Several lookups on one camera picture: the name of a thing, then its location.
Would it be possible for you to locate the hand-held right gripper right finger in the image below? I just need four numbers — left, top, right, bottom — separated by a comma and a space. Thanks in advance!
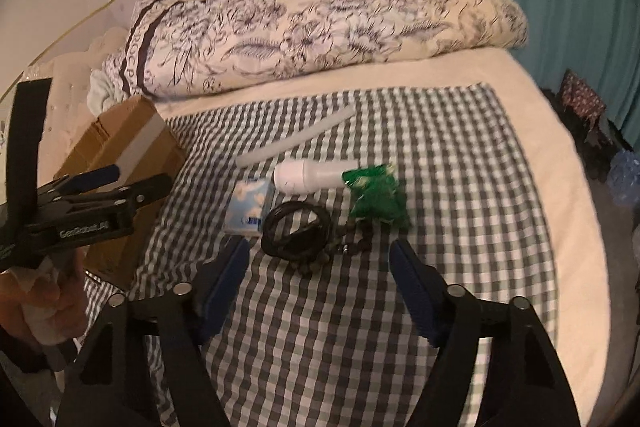
390, 238, 583, 427

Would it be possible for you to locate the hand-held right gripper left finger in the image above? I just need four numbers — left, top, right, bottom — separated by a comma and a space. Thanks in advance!
55, 237, 251, 427

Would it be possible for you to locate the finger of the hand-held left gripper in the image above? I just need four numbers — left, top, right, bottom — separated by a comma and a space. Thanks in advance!
55, 164, 121, 196
75, 173, 174, 219

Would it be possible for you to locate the brown cardboard box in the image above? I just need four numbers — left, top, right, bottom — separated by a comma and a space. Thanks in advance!
52, 96, 188, 293

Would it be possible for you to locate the black cable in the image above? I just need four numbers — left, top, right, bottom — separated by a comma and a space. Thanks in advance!
261, 202, 333, 260

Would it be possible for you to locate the blue and white tissue packet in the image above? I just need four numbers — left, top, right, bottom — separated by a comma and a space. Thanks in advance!
226, 181, 276, 239

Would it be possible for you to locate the dark bead bracelet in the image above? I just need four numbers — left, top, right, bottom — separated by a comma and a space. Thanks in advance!
300, 219, 373, 278

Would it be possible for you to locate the green plastic bag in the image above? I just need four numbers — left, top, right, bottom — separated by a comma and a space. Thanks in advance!
341, 163, 412, 228

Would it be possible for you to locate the white plastic bottle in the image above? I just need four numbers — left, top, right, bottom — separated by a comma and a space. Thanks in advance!
273, 158, 358, 195

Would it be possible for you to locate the long white strip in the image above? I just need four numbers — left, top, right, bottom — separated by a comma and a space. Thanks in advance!
235, 104, 357, 168

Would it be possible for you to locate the person's left hand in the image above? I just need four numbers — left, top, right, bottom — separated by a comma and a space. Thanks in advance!
0, 252, 88, 348

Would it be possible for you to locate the light green fleece blanket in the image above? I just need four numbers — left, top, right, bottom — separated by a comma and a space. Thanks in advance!
86, 69, 126, 112

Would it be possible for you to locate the green checked cloth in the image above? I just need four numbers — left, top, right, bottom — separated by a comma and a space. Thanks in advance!
82, 82, 558, 427

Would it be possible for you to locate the dark clothes pile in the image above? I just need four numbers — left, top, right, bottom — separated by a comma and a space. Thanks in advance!
542, 87, 626, 182

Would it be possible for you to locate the blue crumpled plastic bottle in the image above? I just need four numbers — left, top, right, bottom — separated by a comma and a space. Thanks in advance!
606, 149, 640, 208

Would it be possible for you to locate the patterned fabric bag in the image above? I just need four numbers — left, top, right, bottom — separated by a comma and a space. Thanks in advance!
559, 69, 608, 132

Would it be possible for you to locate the floral duvet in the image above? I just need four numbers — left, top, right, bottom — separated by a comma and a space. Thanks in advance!
102, 0, 530, 100

